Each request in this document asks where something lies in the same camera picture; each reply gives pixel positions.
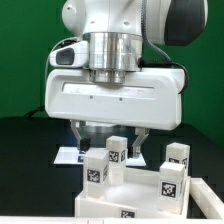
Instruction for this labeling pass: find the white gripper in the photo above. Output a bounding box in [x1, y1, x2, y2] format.
[45, 68, 184, 158]

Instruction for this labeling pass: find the white square table top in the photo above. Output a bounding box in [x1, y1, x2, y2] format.
[75, 168, 190, 219]

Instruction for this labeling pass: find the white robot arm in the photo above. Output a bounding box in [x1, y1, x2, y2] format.
[45, 0, 208, 155]

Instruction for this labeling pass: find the white marker sheet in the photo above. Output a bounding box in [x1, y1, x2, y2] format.
[54, 146, 146, 167]

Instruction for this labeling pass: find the white obstacle bar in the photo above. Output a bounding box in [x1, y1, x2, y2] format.
[190, 178, 224, 220]

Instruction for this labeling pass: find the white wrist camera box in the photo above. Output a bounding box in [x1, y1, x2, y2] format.
[50, 41, 89, 68]

